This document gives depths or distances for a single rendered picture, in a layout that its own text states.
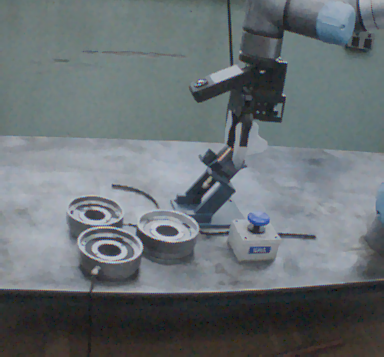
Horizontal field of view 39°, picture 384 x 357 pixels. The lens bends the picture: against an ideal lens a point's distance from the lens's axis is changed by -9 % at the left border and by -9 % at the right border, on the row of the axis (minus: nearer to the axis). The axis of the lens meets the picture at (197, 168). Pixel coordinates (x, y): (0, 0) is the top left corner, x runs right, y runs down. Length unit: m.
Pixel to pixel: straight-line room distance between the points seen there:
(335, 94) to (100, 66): 1.17
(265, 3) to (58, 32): 1.61
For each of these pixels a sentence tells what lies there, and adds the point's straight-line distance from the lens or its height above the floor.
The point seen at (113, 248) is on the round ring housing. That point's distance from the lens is 0.94.
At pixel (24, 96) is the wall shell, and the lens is 2.56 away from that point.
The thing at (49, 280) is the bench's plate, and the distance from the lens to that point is 0.89.
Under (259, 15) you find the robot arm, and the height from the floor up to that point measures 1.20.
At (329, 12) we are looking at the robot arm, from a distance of 0.93.
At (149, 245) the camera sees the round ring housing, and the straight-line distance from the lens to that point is 0.95.
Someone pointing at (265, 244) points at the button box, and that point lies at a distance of 0.98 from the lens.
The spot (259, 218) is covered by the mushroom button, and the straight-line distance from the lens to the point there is 0.98.
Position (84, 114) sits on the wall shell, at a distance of 2.59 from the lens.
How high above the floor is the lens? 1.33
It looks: 24 degrees down
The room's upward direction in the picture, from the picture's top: 9 degrees clockwise
